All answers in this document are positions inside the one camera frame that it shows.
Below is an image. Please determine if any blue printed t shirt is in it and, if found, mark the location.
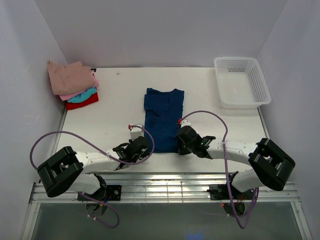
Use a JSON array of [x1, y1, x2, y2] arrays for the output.
[[143, 88, 185, 153]]

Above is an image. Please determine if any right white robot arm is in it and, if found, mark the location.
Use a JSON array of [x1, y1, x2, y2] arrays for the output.
[[176, 125, 296, 199]]

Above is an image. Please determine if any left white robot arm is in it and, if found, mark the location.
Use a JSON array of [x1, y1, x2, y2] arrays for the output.
[[37, 136, 150, 201]]

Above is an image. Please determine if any teal folded t shirt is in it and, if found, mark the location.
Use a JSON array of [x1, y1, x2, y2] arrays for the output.
[[67, 87, 97, 104]]

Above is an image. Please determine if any white plastic basket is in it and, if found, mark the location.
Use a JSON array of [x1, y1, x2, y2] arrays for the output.
[[214, 56, 272, 109]]

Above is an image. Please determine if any red folded t shirt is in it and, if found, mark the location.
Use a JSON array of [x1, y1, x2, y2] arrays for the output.
[[65, 92, 99, 111]]

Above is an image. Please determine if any pink folded t shirt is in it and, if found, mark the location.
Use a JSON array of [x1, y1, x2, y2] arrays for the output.
[[59, 76, 99, 101]]

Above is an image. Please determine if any beige folded t shirt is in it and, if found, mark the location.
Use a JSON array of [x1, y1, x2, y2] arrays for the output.
[[47, 61, 96, 95]]

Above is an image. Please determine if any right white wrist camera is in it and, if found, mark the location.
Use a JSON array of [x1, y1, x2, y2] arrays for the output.
[[177, 119, 192, 128]]

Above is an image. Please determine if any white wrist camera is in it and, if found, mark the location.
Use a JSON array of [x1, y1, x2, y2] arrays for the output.
[[128, 123, 144, 140], [177, 119, 192, 128]]

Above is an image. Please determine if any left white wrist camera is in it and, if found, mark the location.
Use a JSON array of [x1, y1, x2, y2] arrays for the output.
[[128, 123, 144, 140]]

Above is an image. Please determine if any aluminium rail frame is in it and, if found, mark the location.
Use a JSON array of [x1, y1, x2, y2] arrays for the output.
[[29, 172, 301, 204]]

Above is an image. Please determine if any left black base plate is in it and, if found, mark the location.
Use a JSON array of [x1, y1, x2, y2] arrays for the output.
[[77, 185, 122, 202]]

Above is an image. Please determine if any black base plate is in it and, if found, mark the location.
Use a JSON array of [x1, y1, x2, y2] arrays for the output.
[[206, 171, 255, 202], [77, 185, 122, 202]]

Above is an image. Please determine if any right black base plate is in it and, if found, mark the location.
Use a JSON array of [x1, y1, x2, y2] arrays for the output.
[[206, 171, 255, 202]]

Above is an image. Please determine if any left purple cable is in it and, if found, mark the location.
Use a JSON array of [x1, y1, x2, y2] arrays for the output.
[[29, 124, 156, 229]]

